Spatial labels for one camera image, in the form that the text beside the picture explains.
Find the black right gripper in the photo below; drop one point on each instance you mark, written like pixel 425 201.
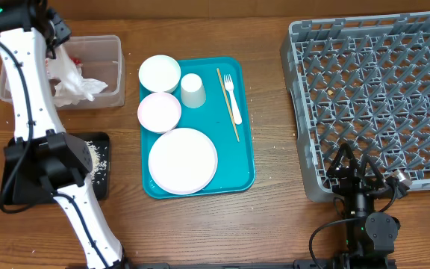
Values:
pixel 355 181

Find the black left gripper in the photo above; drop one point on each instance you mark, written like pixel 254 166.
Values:
pixel 63 29

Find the white tissue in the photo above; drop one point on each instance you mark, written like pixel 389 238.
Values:
pixel 63 67

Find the white napkin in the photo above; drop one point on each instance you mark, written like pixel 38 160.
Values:
pixel 73 88

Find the white bowl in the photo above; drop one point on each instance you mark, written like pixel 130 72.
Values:
pixel 160 73

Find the pink bowl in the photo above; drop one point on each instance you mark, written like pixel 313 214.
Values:
pixel 159 112

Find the white plastic fork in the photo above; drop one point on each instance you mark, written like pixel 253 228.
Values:
pixel 229 86

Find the white cup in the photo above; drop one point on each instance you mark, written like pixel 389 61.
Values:
pixel 192 91

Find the wooden chopstick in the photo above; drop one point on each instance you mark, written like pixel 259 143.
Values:
pixel 228 105

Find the white round plate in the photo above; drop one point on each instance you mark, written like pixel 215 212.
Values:
pixel 183 161

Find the red snack wrapper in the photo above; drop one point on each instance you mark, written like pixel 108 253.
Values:
pixel 76 61

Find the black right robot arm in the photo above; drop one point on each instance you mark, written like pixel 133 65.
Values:
pixel 370 231

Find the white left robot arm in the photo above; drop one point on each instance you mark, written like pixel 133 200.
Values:
pixel 42 152

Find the grey dishwasher rack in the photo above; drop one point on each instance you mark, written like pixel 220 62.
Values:
pixel 364 81

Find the clear plastic bin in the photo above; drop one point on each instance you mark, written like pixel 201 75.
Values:
pixel 101 58

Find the teal serving tray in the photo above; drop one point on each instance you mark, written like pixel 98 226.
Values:
pixel 236 161

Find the rice and peanut shell scraps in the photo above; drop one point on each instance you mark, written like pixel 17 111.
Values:
pixel 99 162

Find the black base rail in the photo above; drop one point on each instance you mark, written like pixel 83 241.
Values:
pixel 297 264

